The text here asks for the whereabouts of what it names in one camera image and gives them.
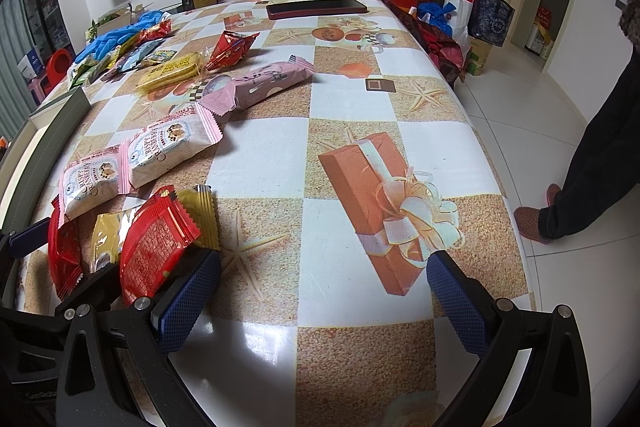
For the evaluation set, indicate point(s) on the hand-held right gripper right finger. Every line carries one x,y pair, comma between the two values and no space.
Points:
457,302

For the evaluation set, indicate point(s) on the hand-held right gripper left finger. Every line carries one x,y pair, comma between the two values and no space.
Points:
187,302

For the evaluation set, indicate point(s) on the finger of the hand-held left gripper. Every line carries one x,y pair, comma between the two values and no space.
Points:
30,236
92,284

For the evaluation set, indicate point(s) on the gold snack packet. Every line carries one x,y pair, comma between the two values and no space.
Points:
107,232

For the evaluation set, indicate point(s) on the white pink cranberry snack packet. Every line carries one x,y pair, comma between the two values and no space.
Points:
95,187
170,142

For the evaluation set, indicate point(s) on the grey-green cardboard box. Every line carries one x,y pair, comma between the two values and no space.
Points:
55,119

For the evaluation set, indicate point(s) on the long pink snack packet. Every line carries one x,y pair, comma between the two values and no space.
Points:
265,82

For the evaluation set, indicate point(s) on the person's pink shoe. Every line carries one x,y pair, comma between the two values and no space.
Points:
531,223
553,194

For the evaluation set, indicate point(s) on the printed checkered tablecloth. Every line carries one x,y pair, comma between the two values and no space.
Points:
350,357

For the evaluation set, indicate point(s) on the purple plastic stool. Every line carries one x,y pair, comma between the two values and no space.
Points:
37,86

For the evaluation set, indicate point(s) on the red plastic stool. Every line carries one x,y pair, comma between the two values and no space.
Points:
56,67

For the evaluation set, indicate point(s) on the blue white carton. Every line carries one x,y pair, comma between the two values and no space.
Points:
28,59

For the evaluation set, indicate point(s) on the pile of small snack packets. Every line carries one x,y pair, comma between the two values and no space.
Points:
122,57

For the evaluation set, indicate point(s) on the yellow rice cracker packet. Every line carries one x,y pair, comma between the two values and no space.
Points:
170,72

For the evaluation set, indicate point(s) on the blue rubber gloves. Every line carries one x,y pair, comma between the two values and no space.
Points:
117,38

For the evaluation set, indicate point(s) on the person's dark trousers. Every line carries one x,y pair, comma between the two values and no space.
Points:
600,132

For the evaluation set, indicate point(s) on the green white carton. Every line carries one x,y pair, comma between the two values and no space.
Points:
480,54

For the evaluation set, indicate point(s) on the dark red patterned cloth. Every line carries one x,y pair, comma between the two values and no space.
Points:
440,47

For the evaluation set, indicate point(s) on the crumpled red foil snack packet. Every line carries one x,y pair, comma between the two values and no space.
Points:
230,49

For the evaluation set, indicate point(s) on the dark blue tote bag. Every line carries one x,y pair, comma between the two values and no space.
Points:
492,19

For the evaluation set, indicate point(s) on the red yellow paper bag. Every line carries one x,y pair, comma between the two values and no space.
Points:
542,29

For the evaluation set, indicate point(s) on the white paper bag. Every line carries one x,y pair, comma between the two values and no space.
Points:
462,14

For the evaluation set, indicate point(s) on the blue plastic bag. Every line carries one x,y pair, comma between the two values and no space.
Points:
437,14

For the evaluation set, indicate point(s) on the dark red phone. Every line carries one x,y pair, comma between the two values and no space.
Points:
317,8

